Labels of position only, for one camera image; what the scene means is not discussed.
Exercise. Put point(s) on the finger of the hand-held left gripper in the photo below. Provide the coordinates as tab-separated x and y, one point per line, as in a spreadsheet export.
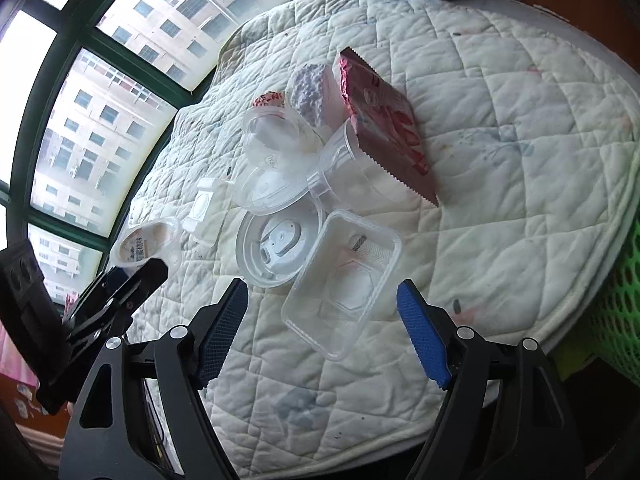
145	277

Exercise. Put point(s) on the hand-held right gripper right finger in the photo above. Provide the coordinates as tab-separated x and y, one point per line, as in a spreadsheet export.
422	340

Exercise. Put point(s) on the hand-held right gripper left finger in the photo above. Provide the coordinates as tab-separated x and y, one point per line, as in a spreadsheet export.
222	330

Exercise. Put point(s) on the labelled pudding cup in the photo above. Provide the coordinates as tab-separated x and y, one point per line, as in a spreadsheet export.
142	242

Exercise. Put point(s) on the white round lid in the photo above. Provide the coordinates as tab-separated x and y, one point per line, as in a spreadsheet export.
270	255

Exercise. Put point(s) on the small square clear container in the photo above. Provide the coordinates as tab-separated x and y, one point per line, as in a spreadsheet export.
202	207

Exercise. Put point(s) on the clear rectangular plastic container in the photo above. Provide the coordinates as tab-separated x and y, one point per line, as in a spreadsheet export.
345	280

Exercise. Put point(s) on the clear dome lid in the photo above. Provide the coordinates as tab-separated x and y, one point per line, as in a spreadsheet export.
270	192

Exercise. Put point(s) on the tall clear plastic cup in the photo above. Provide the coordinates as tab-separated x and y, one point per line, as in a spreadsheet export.
345	175

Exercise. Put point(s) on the wide clear plastic cup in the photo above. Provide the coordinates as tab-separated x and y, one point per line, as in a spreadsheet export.
272	135

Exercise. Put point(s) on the green plastic basket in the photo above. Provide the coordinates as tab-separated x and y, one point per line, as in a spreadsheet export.
620	310

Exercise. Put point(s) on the small red-lidded jelly cup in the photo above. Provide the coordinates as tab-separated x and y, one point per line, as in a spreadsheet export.
268	100

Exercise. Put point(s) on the red snack wrapper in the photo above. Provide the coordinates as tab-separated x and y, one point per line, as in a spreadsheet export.
385	115

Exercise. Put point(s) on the white foam piece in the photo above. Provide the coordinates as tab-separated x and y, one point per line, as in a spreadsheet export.
310	90

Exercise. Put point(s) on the pink cloth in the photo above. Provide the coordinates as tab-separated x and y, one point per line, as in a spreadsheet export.
10	355

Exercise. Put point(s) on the white quilted mat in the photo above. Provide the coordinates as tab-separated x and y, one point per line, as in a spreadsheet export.
500	135

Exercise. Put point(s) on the green window frame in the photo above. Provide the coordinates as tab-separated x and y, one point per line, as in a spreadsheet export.
165	80

